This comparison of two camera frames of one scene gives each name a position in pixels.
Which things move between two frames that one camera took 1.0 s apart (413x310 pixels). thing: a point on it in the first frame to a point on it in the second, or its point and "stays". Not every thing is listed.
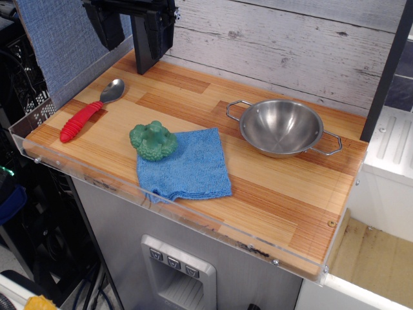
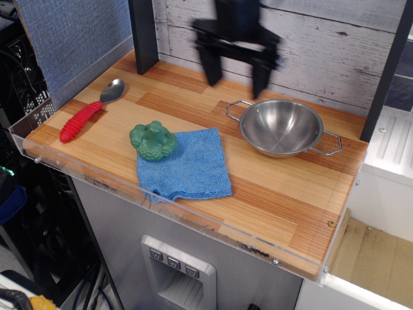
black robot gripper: x=160 y=15 to x=237 y=20
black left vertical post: x=146 y=30 stays
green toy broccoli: x=153 y=141 stays
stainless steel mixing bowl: x=282 y=128 stays
